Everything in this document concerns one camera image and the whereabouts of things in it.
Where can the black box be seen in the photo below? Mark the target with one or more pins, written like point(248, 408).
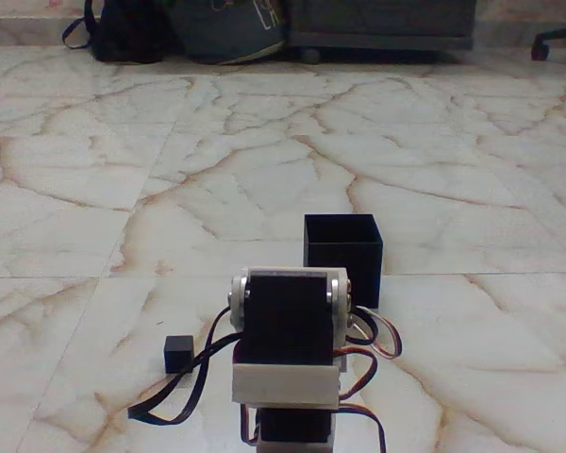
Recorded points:
point(342, 255)

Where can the dark wheeled cabinet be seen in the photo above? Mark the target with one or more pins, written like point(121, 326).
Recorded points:
point(382, 23)

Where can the small black cube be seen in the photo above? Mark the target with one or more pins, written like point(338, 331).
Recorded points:
point(178, 354)

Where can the black office chair base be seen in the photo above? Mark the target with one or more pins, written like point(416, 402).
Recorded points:
point(559, 45)

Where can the grey printed cushion bag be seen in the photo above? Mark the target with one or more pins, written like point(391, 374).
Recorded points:
point(226, 33)

